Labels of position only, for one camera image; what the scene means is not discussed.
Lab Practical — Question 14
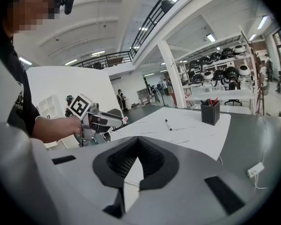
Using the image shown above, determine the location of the white shelf rack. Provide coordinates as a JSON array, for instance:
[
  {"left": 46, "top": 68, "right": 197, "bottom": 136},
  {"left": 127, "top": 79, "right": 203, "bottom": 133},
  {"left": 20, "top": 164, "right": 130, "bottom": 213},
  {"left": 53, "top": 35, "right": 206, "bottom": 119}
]
[{"left": 173, "top": 30, "right": 259, "bottom": 110}]

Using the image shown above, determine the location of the white partition board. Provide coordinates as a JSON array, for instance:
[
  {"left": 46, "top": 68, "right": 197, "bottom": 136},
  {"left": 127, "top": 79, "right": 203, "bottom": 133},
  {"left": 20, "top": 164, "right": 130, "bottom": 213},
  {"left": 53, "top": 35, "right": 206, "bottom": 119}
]
[{"left": 25, "top": 66, "right": 119, "bottom": 150}]

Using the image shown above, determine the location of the person's left forearm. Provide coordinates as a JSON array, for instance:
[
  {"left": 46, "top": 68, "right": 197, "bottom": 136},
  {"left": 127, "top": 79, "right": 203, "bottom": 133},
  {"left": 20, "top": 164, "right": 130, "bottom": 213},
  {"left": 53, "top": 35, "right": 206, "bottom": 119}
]
[{"left": 30, "top": 116, "right": 73, "bottom": 144}]

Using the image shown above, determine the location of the black balcony railing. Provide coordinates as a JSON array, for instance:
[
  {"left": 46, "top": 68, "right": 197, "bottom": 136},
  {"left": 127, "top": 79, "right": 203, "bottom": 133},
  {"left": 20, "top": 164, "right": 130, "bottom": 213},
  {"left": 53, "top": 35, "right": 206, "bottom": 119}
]
[{"left": 71, "top": 0, "right": 197, "bottom": 68}]

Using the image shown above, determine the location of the person's left hand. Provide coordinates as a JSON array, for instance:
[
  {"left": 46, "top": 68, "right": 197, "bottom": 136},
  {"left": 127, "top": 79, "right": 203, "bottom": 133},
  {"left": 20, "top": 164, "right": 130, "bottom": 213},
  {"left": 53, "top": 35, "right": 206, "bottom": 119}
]
[{"left": 70, "top": 117, "right": 84, "bottom": 138}]

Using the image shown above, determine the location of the black head camera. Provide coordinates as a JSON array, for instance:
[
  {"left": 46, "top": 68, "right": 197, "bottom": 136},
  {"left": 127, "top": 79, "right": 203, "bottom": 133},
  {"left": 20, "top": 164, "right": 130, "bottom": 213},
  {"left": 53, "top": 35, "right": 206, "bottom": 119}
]
[{"left": 60, "top": 0, "right": 76, "bottom": 15}]

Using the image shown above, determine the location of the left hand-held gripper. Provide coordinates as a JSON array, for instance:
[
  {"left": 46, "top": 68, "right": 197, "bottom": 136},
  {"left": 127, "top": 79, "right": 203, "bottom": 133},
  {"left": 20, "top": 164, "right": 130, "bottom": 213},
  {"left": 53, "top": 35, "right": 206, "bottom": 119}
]
[{"left": 67, "top": 94, "right": 130, "bottom": 147}]

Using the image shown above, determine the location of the black office chair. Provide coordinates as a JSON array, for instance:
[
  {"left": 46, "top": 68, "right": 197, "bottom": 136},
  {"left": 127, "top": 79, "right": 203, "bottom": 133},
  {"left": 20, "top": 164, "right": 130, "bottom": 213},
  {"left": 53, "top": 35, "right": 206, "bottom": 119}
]
[{"left": 224, "top": 98, "right": 243, "bottom": 106}]

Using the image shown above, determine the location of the white marble table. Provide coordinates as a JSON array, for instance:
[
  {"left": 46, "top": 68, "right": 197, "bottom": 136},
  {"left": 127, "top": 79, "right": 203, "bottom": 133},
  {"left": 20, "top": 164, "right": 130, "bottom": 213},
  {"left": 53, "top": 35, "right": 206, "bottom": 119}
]
[{"left": 109, "top": 106, "right": 232, "bottom": 213}]

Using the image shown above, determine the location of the white power strip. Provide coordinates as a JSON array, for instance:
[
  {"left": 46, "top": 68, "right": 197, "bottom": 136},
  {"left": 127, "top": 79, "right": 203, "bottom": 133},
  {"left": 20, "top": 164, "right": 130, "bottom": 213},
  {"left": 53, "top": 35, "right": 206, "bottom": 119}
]
[{"left": 247, "top": 162, "right": 265, "bottom": 179}]

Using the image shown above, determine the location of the row of black white helmets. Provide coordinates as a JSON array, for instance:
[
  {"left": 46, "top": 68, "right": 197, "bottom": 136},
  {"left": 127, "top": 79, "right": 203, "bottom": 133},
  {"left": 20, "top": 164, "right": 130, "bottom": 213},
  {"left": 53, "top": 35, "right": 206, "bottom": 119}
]
[{"left": 187, "top": 45, "right": 252, "bottom": 89}]

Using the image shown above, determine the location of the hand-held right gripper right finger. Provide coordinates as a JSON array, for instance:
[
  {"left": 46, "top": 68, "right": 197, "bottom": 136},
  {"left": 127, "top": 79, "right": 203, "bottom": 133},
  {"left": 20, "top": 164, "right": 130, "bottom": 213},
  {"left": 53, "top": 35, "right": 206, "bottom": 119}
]
[{"left": 131, "top": 136, "right": 269, "bottom": 225}]

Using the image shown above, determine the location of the wooden easel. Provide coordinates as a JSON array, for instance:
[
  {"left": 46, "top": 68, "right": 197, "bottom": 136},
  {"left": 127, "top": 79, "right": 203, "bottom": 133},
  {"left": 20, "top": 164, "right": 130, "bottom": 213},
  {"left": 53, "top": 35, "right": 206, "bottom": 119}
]
[{"left": 240, "top": 30, "right": 266, "bottom": 116}]

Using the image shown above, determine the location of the black floor stand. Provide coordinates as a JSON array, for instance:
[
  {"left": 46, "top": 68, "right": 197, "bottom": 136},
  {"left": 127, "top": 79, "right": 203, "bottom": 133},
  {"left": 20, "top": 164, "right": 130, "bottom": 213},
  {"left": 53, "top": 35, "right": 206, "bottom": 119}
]
[{"left": 157, "top": 83, "right": 170, "bottom": 107}]

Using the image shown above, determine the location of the grey low shelf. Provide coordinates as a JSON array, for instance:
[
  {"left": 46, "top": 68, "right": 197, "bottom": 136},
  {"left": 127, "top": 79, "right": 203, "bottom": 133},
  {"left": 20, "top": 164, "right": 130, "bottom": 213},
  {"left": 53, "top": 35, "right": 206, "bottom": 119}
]
[{"left": 137, "top": 88, "right": 155, "bottom": 105}]

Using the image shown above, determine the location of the dark square pen holder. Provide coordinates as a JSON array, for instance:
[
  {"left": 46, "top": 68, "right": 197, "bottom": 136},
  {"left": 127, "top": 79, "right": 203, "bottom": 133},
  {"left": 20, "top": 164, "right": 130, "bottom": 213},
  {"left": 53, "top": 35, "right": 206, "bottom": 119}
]
[{"left": 200, "top": 101, "right": 221, "bottom": 126}]

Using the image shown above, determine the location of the white cube shelf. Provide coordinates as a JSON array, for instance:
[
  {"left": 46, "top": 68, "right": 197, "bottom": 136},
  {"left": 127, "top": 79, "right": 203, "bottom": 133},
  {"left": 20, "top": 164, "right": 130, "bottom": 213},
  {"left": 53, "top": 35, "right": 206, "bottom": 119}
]
[{"left": 37, "top": 94, "right": 61, "bottom": 120}]

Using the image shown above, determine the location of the person's head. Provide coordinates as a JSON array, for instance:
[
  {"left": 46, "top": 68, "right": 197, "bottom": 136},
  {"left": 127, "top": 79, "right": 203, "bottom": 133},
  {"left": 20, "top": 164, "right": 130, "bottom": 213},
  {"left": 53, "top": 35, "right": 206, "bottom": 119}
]
[{"left": 2, "top": 0, "right": 61, "bottom": 41}]

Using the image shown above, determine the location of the grey padded chair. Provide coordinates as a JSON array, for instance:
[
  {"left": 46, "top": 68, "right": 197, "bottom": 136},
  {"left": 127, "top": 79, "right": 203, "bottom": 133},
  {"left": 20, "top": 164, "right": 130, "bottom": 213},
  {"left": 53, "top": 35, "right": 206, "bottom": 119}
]
[{"left": 105, "top": 108, "right": 124, "bottom": 120}]

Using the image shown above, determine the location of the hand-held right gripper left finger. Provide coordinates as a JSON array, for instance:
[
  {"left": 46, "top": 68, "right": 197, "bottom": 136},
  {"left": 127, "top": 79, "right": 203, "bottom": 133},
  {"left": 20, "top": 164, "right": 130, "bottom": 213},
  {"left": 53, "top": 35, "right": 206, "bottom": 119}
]
[{"left": 31, "top": 136, "right": 139, "bottom": 225}]

